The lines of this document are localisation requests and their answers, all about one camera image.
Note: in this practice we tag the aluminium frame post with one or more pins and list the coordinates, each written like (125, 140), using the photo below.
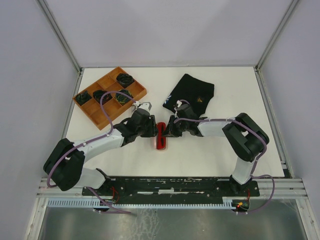
(289, 12)
(44, 6)

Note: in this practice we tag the right aluminium frame post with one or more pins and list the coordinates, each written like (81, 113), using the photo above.
(289, 12)

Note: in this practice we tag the pink glasses case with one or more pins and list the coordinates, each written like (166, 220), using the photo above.
(155, 143)

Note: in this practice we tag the rolled blue yellow belt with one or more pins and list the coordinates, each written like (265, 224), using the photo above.
(123, 96)

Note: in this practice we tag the rolled black belt top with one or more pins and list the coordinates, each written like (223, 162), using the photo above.
(124, 79)

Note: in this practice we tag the wooden compartment tray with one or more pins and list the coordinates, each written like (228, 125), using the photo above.
(102, 97)

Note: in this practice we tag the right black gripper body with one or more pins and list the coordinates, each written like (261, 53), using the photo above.
(175, 130)

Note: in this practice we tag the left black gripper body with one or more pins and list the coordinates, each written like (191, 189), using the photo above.
(149, 130)

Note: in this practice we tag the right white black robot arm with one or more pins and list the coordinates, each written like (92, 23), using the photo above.
(246, 138)

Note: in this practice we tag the rolled green black belt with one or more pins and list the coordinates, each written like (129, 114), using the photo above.
(83, 97)

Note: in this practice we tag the left aluminium frame post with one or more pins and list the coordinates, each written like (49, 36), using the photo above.
(44, 6)

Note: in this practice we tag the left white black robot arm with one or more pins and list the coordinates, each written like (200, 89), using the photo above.
(65, 165)

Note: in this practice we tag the rolled black belt middle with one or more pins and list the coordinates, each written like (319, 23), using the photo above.
(98, 94)

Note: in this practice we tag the red sunglasses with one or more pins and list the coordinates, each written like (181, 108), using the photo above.
(161, 141)

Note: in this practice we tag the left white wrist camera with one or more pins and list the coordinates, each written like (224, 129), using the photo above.
(146, 106)

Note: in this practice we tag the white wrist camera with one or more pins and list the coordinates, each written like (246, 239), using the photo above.
(179, 103)
(146, 106)

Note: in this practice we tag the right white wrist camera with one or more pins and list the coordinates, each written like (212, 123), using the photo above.
(179, 103)

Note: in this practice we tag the black folded cloth pouch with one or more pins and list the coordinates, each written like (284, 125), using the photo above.
(196, 92)

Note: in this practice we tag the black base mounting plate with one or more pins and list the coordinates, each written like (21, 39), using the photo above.
(173, 190)

